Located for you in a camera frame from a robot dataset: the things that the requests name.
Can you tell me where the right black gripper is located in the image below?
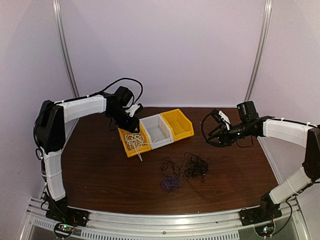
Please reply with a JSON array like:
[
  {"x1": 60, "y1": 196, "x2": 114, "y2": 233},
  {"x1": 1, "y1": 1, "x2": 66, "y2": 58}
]
[{"x1": 206, "y1": 121, "x2": 250, "y2": 148}]

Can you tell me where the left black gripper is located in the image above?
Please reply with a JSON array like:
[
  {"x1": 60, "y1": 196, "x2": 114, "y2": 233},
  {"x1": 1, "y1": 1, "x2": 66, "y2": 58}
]
[{"x1": 107, "y1": 107, "x2": 140, "y2": 134}]

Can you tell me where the thick white cable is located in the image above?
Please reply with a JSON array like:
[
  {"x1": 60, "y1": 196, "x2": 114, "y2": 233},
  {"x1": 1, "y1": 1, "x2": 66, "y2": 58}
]
[{"x1": 124, "y1": 132, "x2": 151, "y2": 162}]

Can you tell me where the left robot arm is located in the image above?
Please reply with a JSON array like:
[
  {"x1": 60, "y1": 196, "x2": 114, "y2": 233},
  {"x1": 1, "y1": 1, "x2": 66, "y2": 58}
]
[{"x1": 33, "y1": 86, "x2": 143, "y2": 222}]

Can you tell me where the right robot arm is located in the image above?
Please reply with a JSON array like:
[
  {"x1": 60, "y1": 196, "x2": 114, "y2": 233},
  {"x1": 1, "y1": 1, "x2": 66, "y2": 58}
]
[{"x1": 201, "y1": 101, "x2": 320, "y2": 221}]

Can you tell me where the left yellow plastic bin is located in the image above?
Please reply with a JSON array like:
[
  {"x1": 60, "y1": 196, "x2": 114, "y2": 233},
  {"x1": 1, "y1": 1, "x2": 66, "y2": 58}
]
[{"x1": 117, "y1": 123, "x2": 152, "y2": 162}]

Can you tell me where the yellow plastic bin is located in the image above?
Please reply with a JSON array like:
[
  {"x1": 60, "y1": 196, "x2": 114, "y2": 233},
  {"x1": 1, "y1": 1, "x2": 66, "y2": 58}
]
[
  {"x1": 117, "y1": 123, "x2": 152, "y2": 162},
  {"x1": 160, "y1": 108, "x2": 195, "y2": 142}
]

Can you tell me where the right yellow plastic bin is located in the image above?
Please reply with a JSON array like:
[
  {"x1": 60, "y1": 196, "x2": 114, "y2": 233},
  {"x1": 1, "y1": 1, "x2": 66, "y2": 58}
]
[{"x1": 160, "y1": 108, "x2": 195, "y2": 142}]

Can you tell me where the white plastic bin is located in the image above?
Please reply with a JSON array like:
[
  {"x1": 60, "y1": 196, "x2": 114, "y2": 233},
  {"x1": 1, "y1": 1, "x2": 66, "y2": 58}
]
[{"x1": 139, "y1": 114, "x2": 174, "y2": 150}]

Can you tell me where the right round controller board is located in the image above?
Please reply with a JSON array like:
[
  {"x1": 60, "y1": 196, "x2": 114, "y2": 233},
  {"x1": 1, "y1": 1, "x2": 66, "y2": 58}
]
[{"x1": 254, "y1": 223, "x2": 275, "y2": 238}]

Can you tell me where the round controller board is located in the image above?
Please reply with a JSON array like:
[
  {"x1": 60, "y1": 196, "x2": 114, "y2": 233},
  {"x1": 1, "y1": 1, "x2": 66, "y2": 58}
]
[
  {"x1": 254, "y1": 223, "x2": 275, "y2": 238},
  {"x1": 53, "y1": 222, "x2": 75, "y2": 238}
]

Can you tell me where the left round controller board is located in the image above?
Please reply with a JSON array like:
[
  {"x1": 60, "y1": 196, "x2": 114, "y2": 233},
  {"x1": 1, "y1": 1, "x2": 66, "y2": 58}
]
[{"x1": 53, "y1": 222, "x2": 75, "y2": 238}]

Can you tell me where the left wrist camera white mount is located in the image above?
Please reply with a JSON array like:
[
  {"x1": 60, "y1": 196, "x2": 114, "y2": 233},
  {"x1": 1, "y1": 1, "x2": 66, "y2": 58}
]
[{"x1": 125, "y1": 103, "x2": 143, "y2": 118}]

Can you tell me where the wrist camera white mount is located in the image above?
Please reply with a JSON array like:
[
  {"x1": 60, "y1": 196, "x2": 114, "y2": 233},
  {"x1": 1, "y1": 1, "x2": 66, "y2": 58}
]
[
  {"x1": 125, "y1": 103, "x2": 143, "y2": 118},
  {"x1": 211, "y1": 109, "x2": 231, "y2": 131}
]

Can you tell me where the right arm black sleeved cable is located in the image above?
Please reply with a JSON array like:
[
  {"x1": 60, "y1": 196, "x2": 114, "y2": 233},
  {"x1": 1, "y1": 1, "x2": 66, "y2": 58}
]
[{"x1": 200, "y1": 111, "x2": 255, "y2": 148}]

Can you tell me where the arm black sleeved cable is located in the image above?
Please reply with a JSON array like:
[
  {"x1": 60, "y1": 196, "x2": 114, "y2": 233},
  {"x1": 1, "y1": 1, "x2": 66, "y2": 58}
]
[
  {"x1": 200, "y1": 111, "x2": 255, "y2": 148},
  {"x1": 102, "y1": 77, "x2": 144, "y2": 106}
]

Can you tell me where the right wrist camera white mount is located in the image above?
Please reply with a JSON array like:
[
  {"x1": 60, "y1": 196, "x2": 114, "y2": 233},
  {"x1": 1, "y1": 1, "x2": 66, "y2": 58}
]
[{"x1": 211, "y1": 109, "x2": 231, "y2": 131}]

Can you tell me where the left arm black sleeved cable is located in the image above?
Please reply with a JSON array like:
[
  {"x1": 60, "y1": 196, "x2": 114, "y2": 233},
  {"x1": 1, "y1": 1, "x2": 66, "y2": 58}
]
[{"x1": 102, "y1": 77, "x2": 144, "y2": 106}]

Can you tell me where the black tangled cable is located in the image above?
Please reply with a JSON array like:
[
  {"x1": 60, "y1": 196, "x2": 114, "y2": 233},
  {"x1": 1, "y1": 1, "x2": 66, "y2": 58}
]
[{"x1": 182, "y1": 152, "x2": 212, "y2": 183}]

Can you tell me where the purple coiled cable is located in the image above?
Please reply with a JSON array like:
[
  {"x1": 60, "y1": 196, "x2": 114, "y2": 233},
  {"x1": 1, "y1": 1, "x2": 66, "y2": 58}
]
[{"x1": 159, "y1": 174, "x2": 182, "y2": 194}]

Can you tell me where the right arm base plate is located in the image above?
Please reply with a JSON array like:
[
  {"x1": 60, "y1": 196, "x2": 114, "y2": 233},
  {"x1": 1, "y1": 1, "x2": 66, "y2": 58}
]
[{"x1": 238, "y1": 206, "x2": 282, "y2": 226}]

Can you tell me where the front aluminium rail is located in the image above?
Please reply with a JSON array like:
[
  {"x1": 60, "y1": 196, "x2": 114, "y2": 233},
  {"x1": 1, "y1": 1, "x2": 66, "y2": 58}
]
[{"x1": 17, "y1": 197, "x2": 311, "y2": 240}]

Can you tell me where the right aluminium frame post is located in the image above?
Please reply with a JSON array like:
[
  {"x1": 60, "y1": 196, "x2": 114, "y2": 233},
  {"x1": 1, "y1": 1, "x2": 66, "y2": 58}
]
[{"x1": 244, "y1": 0, "x2": 273, "y2": 101}]

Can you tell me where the aluminium frame post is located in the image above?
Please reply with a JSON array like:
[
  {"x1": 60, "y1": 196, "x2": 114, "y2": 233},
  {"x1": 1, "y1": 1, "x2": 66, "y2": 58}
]
[
  {"x1": 244, "y1": 0, "x2": 273, "y2": 101},
  {"x1": 52, "y1": 0, "x2": 80, "y2": 97}
]

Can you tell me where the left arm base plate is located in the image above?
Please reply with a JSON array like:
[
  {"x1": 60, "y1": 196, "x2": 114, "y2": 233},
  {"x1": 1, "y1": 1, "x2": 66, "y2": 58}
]
[{"x1": 45, "y1": 206, "x2": 89, "y2": 227}]

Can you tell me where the left aluminium frame post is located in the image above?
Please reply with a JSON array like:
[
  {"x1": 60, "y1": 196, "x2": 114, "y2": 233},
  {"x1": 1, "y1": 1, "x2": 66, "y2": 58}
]
[{"x1": 52, "y1": 0, "x2": 80, "y2": 97}]

